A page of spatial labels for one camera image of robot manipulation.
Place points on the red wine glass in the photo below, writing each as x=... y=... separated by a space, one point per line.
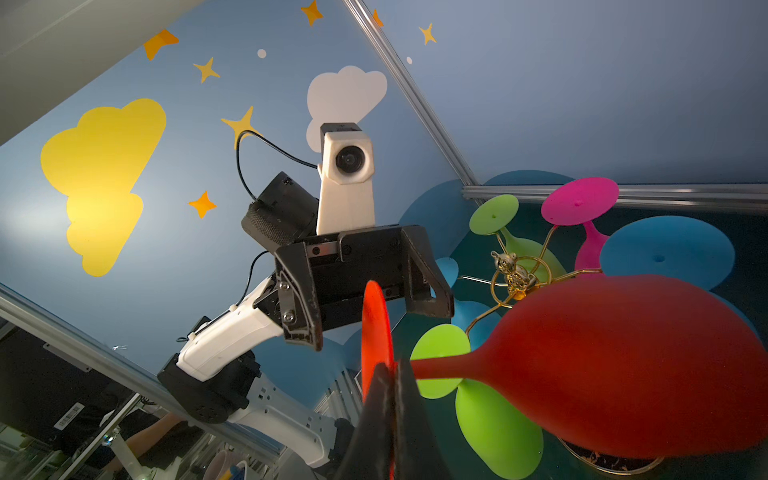
x=636 y=366

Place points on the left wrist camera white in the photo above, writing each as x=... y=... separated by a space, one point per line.
x=346 y=201

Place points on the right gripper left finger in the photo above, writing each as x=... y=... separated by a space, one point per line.
x=370 y=452

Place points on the left aluminium frame post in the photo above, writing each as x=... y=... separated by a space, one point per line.
x=363 y=16

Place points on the aluminium front rail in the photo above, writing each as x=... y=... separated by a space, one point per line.
x=29 y=316

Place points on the pink wine glass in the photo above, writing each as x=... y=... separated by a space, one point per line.
x=580 y=202

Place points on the gold wire glass rack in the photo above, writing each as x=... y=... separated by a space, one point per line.
x=515 y=278

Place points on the blue wine glass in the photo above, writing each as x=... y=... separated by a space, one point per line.
x=467 y=310
x=672 y=246

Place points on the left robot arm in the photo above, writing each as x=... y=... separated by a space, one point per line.
x=216 y=378

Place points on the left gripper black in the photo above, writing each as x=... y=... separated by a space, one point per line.
x=322 y=280

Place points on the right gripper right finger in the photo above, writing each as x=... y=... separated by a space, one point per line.
x=416 y=453

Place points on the front green wine glass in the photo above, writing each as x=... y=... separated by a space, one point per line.
x=508 y=442

